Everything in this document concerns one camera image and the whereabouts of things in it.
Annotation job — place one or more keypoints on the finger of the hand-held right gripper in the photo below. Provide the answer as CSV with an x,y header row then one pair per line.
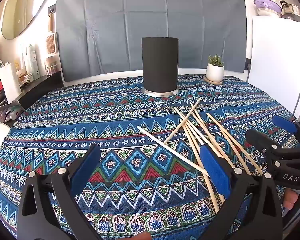
x,y
285,125
260,138

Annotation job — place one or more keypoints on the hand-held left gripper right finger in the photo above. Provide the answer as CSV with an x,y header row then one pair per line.
x,y
212,166

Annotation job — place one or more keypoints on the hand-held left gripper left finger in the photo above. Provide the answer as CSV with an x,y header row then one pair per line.
x,y
86,165

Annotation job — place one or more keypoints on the bunch of wooden chopsticks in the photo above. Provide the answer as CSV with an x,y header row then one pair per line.
x,y
165,146

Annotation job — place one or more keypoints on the black cylindrical utensil holder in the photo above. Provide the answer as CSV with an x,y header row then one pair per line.
x,y
160,65

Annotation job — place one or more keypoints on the person's right hand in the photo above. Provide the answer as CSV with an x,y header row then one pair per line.
x,y
291,198

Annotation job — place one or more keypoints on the person's left hand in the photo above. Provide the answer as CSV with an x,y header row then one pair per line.
x,y
141,236

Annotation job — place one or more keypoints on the blue patterned tablecloth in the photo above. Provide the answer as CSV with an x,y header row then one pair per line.
x,y
102,120

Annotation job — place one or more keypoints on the white refrigerator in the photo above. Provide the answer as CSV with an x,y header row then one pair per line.
x,y
277,67

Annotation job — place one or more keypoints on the round wooden coaster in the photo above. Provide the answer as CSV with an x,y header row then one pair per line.
x,y
213,82

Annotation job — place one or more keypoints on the succulent in white pot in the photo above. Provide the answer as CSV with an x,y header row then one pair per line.
x,y
214,71

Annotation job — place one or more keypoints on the black side shelf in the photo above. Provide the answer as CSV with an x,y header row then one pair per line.
x,y
40,85

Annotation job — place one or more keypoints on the glass jar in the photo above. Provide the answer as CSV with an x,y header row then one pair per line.
x,y
50,66

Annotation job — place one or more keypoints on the stack of white bowls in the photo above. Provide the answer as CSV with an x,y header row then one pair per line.
x,y
267,13

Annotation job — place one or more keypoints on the steel pot with lid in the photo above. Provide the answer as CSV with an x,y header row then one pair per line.
x,y
293,11

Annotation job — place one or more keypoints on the tall pale spray bottle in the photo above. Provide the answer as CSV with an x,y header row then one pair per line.
x,y
33,62

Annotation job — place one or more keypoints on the purple colander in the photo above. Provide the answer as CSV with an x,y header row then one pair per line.
x,y
265,4

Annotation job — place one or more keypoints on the wooden hairbrush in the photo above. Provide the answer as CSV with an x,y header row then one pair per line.
x,y
50,43

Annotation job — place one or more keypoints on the grey cloth backdrop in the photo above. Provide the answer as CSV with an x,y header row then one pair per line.
x,y
102,30

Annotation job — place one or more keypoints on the black wall plug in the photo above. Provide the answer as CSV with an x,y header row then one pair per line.
x,y
248,65

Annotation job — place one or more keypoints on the black wall hook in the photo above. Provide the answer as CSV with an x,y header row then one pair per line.
x,y
51,8

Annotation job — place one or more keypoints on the round wall mirror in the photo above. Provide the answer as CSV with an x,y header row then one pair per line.
x,y
22,10

